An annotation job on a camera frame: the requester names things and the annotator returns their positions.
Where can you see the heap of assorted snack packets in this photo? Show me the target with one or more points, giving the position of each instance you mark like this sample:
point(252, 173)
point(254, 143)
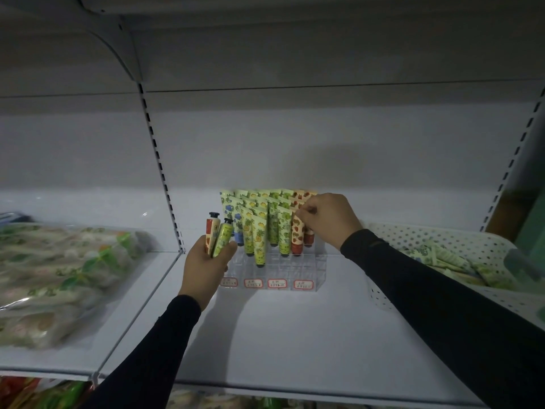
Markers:
point(38, 396)

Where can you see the white store shelf unit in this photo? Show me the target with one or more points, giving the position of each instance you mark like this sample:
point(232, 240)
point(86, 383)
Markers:
point(298, 144)

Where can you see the person's right forearm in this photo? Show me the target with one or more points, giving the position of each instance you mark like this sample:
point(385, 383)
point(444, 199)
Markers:
point(447, 310)

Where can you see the row of cream tubes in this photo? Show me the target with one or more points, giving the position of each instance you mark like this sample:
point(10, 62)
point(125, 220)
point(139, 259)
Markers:
point(225, 200)

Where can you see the clear bag of green sweets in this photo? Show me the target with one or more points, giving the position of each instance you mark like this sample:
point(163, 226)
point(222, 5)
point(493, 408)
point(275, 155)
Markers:
point(51, 281)

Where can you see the person's right hand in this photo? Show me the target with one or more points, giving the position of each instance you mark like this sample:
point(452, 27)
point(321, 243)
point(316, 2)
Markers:
point(334, 219)

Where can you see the person's left hand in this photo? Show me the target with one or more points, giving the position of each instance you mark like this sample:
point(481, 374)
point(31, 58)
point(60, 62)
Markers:
point(200, 276)

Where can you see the pile of white sweet bags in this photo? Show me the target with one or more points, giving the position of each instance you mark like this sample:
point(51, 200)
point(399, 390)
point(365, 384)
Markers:
point(204, 400)

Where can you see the white perforated basket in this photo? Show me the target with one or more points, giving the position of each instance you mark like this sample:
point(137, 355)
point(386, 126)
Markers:
point(426, 239)

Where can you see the clear acrylic display rack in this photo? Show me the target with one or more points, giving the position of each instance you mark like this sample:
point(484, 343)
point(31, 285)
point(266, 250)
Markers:
point(315, 268)

